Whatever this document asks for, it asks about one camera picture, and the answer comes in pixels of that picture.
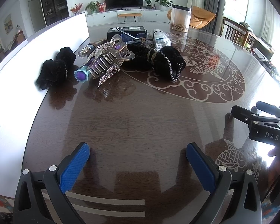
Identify white television console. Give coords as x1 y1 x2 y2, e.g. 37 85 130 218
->
86 9 176 27

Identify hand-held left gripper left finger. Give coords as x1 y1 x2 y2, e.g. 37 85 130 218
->
13 142 91 224

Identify pack of cotton swabs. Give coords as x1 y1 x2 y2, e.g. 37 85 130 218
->
152 29 172 52

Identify clear plastic hair claw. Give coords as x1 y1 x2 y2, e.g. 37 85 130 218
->
90 35 136 78

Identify wooden chair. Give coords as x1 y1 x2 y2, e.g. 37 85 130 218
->
221 17 251 50

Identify clear plastic jar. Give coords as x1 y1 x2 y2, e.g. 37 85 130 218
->
169 4 191 32

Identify bushy green potted plant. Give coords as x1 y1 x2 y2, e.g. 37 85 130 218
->
85 1 99 14

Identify framed wall painting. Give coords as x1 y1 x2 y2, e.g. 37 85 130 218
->
3 14 13 34

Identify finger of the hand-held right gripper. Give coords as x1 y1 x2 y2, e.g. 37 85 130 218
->
256 101 280 121
231 105 280 129

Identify large leafy potted plant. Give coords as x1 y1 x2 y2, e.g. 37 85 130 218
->
154 0 174 11

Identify plain black velvet scrunchie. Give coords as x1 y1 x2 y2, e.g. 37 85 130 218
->
122 45 154 70

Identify silver rhinestone mesh bow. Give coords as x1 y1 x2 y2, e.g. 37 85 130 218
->
85 42 124 88

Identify glass bottle with brown sleeve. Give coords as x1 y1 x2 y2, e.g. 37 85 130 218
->
78 41 102 59

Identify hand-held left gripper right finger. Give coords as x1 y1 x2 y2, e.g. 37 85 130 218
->
186 142 263 224

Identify grey curtain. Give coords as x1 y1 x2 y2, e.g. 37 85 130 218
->
203 0 228 36

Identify white board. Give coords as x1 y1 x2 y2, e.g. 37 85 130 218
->
0 12 90 192

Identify orange stool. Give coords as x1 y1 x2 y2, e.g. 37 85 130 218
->
118 13 142 24

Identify purple flower-tipped pen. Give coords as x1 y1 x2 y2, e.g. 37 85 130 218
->
74 59 98 83

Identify orange lounge chair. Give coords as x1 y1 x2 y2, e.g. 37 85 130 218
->
167 6 216 30

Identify wooden side table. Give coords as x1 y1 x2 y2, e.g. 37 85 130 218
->
245 27 275 61

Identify black velvet scrunchie thick chain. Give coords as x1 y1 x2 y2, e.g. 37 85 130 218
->
147 46 186 83

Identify black velvet scrunchie thin chain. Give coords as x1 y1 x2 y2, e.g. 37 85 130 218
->
35 47 76 90

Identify person's right hand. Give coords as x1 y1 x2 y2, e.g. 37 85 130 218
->
268 146 280 203

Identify red flower bouquet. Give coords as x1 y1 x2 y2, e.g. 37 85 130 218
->
70 3 83 16

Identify dark glass bookcase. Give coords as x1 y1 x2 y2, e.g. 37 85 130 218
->
39 0 69 27

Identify black cardboard box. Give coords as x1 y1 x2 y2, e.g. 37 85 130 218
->
107 26 147 41

